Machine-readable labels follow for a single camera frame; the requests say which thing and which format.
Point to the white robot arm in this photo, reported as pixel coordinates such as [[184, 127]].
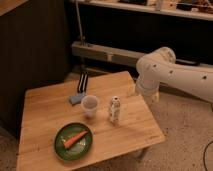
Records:
[[159, 67]]

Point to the translucent plastic cup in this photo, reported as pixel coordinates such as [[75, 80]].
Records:
[[89, 105]]

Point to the blue sponge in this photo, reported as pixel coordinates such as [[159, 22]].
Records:
[[77, 98]]

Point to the long grey case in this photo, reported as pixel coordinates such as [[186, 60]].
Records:
[[119, 56]]

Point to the wooden table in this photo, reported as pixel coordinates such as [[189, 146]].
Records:
[[47, 109]]

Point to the orange carrot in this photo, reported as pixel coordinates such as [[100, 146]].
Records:
[[68, 143]]

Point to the green round plate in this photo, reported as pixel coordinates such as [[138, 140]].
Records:
[[79, 148]]

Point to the dark cabinet with wooden top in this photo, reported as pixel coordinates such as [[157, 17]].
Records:
[[33, 53]]

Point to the metal vertical pole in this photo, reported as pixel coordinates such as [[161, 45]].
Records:
[[82, 38]]

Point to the cluttered white shelf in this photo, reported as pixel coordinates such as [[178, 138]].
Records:
[[155, 9]]

